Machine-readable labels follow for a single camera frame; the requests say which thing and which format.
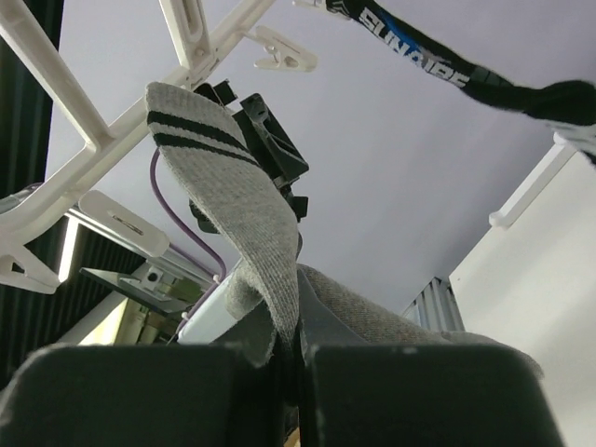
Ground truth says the white plastic clip hanger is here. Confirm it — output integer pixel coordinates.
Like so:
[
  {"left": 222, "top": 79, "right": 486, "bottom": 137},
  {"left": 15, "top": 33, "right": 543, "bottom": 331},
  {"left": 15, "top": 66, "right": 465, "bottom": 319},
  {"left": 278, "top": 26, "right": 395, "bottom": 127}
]
[{"left": 0, "top": 0, "right": 320, "bottom": 295}]

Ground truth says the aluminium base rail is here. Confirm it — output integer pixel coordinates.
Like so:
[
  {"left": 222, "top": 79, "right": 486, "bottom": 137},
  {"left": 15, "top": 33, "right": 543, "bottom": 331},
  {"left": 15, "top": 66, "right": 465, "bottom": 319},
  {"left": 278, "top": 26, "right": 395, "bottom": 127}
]
[{"left": 402, "top": 278, "right": 465, "bottom": 332}]

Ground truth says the grey sock back row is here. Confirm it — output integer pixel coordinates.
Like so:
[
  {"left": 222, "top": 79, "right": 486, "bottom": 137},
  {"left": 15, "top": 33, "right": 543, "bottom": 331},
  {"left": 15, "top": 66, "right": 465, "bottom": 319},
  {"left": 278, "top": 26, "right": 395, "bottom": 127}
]
[{"left": 144, "top": 81, "right": 544, "bottom": 381}]

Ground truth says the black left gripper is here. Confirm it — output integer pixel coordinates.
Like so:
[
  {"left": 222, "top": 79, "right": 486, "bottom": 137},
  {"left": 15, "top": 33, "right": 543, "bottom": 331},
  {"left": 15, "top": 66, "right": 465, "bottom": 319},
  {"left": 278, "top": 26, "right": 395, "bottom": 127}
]
[{"left": 188, "top": 81, "right": 309, "bottom": 233}]

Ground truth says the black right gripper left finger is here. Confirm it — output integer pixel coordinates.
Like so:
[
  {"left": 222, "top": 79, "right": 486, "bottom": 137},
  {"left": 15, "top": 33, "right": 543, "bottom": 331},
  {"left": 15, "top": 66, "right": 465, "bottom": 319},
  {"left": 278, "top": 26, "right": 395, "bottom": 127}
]
[{"left": 1, "top": 345, "right": 284, "bottom": 446}]

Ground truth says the silver and white clothes rack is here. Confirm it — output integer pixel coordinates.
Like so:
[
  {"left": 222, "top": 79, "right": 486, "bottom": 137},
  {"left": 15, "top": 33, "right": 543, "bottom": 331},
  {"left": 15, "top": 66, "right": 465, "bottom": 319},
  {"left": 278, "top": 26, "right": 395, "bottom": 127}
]
[{"left": 488, "top": 133, "right": 575, "bottom": 228}]

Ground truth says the black and blue patterned sock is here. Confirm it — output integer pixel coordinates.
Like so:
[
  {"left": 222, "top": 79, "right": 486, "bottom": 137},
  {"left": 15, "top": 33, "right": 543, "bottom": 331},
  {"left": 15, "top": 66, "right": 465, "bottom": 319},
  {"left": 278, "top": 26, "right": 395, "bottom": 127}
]
[{"left": 323, "top": 1, "right": 595, "bottom": 162}]

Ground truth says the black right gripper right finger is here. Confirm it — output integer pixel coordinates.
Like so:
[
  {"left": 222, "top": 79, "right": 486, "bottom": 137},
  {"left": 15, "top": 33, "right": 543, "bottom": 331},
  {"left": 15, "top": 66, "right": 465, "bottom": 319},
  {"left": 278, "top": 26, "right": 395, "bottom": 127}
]
[{"left": 298, "top": 274, "right": 562, "bottom": 446}]

